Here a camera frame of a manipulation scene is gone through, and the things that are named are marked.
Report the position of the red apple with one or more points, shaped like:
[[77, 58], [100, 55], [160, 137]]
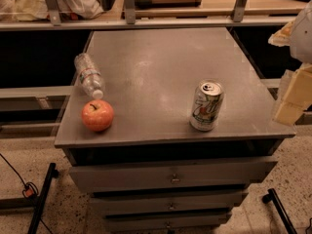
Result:
[[97, 115]]

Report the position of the black stand leg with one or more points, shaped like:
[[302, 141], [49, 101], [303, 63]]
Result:
[[52, 172], [272, 196]]

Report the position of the grey drawer cabinet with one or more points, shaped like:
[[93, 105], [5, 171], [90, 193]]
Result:
[[151, 169]]

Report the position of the clear plastic water bottle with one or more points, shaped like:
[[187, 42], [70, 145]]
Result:
[[89, 76]]

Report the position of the white crumpled cloth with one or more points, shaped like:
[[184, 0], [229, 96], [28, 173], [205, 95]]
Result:
[[30, 10]]

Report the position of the black stand leg left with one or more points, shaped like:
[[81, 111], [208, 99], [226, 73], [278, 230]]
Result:
[[52, 172]]

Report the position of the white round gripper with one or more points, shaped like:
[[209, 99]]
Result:
[[302, 38]]

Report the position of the black stand leg right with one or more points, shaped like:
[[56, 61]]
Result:
[[272, 196]]

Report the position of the white green soda can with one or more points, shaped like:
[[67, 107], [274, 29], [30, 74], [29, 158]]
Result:
[[207, 102]]

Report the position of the grey metal shelf rail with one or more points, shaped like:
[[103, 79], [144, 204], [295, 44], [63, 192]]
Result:
[[210, 13]]

